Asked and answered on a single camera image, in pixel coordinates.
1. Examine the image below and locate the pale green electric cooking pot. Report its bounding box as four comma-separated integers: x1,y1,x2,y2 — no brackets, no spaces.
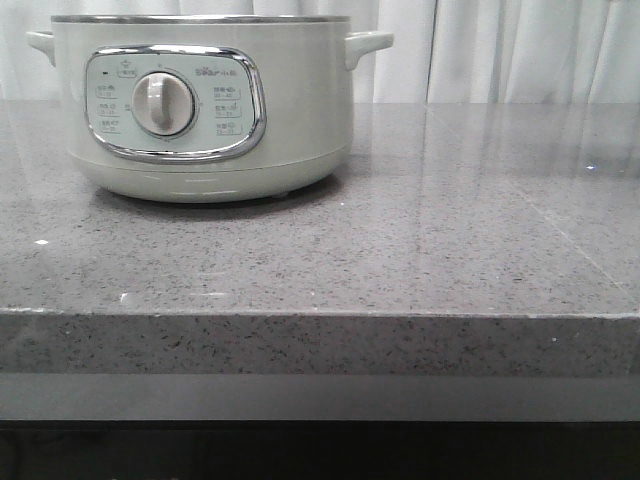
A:
26,15,394,203

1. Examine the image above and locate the white pleated curtain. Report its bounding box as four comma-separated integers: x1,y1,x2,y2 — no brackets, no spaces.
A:
1,1,639,104

